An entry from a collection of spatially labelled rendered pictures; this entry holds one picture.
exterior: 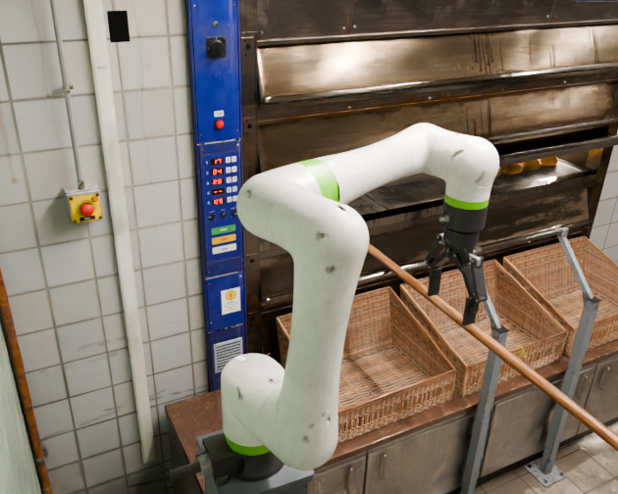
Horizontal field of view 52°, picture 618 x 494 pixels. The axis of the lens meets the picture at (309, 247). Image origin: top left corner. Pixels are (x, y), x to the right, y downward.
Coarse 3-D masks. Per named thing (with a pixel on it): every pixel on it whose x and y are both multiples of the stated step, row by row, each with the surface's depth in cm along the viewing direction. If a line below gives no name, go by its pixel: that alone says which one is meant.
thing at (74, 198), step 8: (88, 184) 195; (96, 184) 195; (64, 192) 191; (72, 192) 189; (80, 192) 189; (88, 192) 190; (96, 192) 191; (72, 200) 188; (80, 200) 189; (88, 200) 191; (72, 208) 189; (96, 208) 193; (72, 216) 190; (80, 216) 191; (96, 216) 194
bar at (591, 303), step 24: (504, 240) 243; (528, 240) 248; (408, 264) 225; (576, 264) 253; (504, 336) 229; (576, 336) 258; (576, 360) 261; (576, 384) 268; (480, 408) 246; (480, 432) 249; (552, 432) 281; (480, 456) 257; (552, 456) 286; (552, 480) 288
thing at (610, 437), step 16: (384, 256) 222; (400, 272) 213; (416, 288) 206; (480, 336) 183; (496, 352) 177; (528, 368) 169; (544, 384) 164; (560, 400) 160; (576, 416) 156; (592, 416) 154; (608, 432) 149
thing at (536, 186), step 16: (560, 176) 305; (576, 176) 305; (592, 176) 309; (496, 192) 285; (512, 192) 287; (528, 192) 292; (400, 208) 266; (416, 208) 267; (432, 208) 268; (368, 224) 256; (384, 224) 260
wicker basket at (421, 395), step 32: (384, 288) 271; (288, 320) 252; (416, 320) 260; (352, 352) 270; (384, 352) 275; (416, 352) 264; (352, 384) 255; (384, 384) 256; (416, 384) 234; (448, 384) 245; (352, 416) 225; (384, 416) 234
